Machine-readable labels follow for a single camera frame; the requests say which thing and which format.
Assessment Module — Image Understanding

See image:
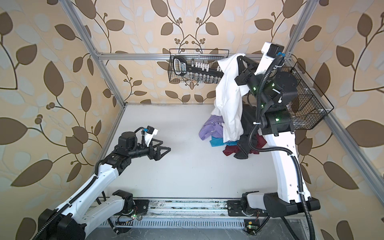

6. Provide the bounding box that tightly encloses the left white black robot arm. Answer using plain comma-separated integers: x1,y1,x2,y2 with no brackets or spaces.
33,126,171,240

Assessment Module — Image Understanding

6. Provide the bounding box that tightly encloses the purple cloth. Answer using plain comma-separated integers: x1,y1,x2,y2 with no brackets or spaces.
199,115,224,140

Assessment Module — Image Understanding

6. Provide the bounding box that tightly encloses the black white tool in basket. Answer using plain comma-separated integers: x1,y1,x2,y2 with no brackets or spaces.
171,56,224,79

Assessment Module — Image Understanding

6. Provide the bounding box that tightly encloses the back black wire basket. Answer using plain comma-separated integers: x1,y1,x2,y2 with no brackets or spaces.
168,48,230,84

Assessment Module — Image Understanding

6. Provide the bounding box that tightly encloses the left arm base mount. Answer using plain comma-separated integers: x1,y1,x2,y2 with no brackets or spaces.
116,199,150,216

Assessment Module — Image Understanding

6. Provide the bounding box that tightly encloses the black cloth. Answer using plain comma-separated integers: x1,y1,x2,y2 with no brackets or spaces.
238,104,256,145

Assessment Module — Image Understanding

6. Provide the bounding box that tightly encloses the white cloth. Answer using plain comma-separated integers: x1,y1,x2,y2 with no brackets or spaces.
212,54,249,142

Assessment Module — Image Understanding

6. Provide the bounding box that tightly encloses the side black wire basket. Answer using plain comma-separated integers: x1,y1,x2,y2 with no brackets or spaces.
283,62,334,130

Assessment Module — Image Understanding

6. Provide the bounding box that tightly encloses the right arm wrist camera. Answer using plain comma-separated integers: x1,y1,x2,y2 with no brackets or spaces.
261,42,285,60

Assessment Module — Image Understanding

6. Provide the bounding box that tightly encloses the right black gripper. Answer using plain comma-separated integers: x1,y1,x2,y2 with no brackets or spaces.
236,56,271,114

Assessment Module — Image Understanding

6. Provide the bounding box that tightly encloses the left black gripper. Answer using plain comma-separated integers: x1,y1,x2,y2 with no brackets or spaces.
127,137,171,161

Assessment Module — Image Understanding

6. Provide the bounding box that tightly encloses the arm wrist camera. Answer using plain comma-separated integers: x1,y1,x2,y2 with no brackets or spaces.
144,126,158,147
261,42,285,60

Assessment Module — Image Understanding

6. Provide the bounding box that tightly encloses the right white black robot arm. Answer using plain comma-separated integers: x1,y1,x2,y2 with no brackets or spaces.
235,53,321,240

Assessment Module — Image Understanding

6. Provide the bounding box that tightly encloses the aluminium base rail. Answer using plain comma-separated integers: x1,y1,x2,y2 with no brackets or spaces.
89,197,313,219

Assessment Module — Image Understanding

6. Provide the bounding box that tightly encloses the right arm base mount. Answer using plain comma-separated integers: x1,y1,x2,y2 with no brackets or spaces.
225,200,268,217

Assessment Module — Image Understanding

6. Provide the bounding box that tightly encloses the teal cloth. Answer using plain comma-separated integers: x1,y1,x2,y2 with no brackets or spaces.
210,136,238,147

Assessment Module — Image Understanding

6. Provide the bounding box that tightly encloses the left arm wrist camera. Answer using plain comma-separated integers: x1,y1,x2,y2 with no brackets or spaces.
144,126,158,147

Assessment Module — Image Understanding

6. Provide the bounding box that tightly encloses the maroon cloth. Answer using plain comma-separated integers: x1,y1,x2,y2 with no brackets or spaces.
223,134,267,160

